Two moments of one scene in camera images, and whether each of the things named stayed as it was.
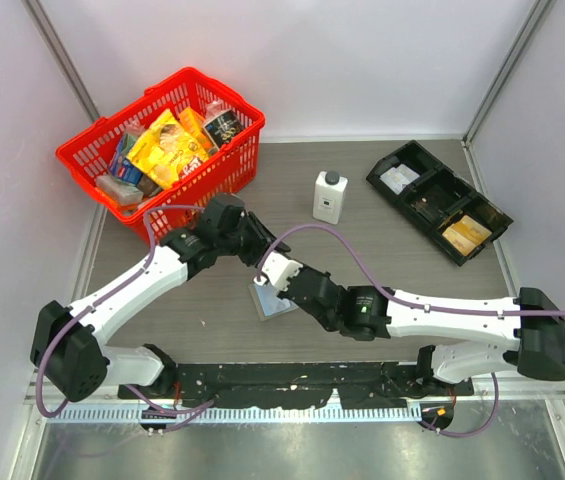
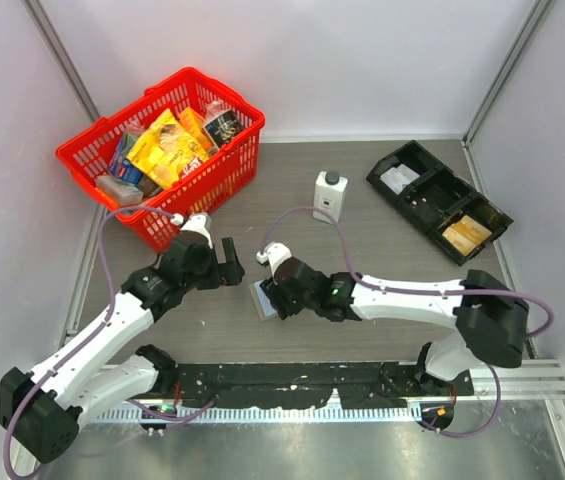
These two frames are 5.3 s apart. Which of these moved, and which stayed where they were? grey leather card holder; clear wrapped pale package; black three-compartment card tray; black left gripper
Moved: black left gripper
Stayed: grey leather card holder; clear wrapped pale package; black three-compartment card tray
